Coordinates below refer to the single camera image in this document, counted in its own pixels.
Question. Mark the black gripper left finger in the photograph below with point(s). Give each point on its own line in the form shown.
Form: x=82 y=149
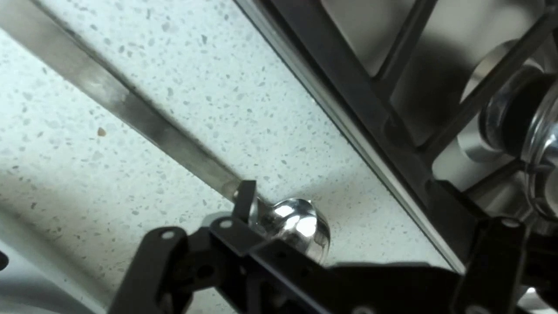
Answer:
x=244 y=198

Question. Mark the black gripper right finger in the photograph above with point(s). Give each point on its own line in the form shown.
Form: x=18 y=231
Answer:
x=494 y=262

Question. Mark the stainless steel gas stove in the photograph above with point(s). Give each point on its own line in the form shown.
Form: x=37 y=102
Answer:
x=359 y=88

